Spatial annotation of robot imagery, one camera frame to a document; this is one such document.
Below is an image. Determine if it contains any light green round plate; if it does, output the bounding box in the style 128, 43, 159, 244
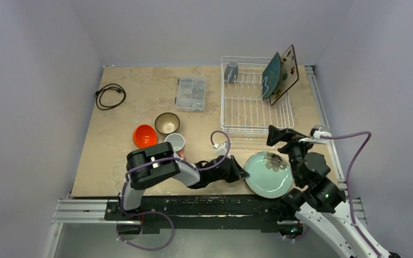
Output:
245, 152, 293, 199

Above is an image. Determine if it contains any teal square plate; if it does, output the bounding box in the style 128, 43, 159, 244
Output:
261, 52, 281, 100

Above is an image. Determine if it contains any square floral plate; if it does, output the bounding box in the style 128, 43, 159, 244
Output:
269, 44, 300, 106

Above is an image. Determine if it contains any grey printed mug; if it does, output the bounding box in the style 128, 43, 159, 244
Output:
224, 61, 239, 83

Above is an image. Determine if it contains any orange bowl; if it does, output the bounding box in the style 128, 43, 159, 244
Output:
132, 124, 158, 148

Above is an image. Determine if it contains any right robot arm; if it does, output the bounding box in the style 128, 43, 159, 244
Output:
266, 125, 399, 257

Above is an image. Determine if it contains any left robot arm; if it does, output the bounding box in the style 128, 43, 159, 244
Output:
118, 142, 250, 220

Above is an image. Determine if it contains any pink flowered mug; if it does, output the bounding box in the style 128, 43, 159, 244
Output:
164, 133, 186, 159

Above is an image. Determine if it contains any brown rimmed beige bowl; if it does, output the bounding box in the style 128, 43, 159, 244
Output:
154, 112, 181, 134

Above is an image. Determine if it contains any clear plastic screw box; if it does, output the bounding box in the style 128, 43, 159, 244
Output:
175, 75, 207, 112

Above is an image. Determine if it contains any black table edge rail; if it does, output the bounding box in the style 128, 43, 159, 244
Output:
51, 193, 367, 236

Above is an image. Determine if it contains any white wire dish rack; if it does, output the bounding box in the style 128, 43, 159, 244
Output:
220, 56, 295, 135

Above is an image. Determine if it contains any black coiled cable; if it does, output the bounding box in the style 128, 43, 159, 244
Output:
94, 83, 127, 111

